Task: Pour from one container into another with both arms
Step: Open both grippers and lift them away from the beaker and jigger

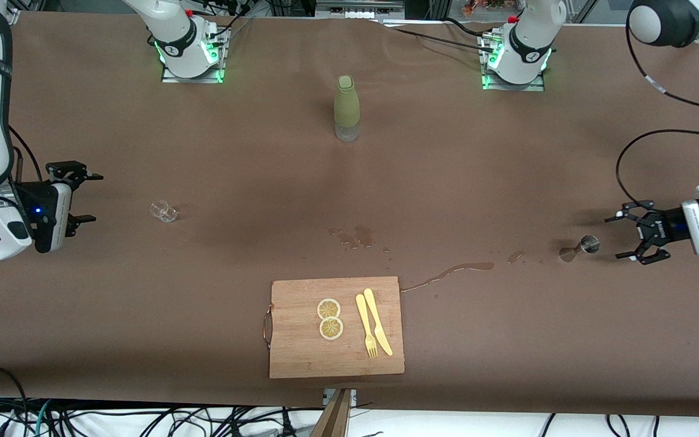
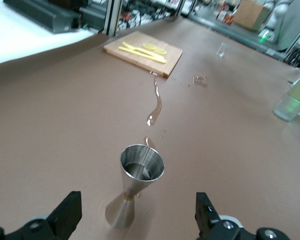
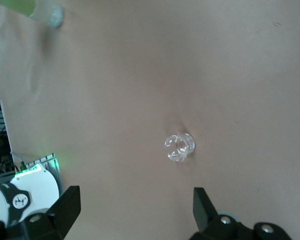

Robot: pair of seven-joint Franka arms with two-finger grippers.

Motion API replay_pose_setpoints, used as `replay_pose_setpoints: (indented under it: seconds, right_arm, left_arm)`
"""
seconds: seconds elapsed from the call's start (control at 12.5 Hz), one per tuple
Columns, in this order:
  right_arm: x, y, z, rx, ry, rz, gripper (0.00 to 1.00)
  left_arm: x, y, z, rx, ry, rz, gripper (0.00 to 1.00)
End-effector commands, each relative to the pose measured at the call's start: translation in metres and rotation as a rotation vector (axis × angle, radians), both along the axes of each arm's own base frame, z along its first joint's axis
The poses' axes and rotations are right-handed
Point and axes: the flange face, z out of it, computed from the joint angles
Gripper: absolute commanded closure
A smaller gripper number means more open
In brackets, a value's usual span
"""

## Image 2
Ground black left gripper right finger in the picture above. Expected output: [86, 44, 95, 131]
[195, 191, 295, 240]

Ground long liquid streak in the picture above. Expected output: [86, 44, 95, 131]
[146, 70, 164, 127]

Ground scattered liquid puddle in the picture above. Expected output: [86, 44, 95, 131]
[190, 74, 211, 89]

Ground brown cardboard box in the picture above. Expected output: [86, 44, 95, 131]
[231, 0, 271, 32]

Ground upright frame post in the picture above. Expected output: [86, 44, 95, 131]
[103, 0, 124, 36]

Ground yellow plastic knife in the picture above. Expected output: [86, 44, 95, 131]
[117, 45, 168, 65]

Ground steel hourglass jigger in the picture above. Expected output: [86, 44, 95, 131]
[104, 143, 166, 229]

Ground wooden cutting board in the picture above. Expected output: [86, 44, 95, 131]
[102, 30, 184, 80]

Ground green sleeved glass bottle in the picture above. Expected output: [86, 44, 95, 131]
[272, 72, 300, 123]

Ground clear glass measuring cup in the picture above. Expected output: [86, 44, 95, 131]
[215, 41, 230, 59]

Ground black electronics box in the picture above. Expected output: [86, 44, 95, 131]
[3, 0, 83, 35]

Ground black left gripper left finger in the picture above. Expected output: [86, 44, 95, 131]
[0, 191, 83, 240]

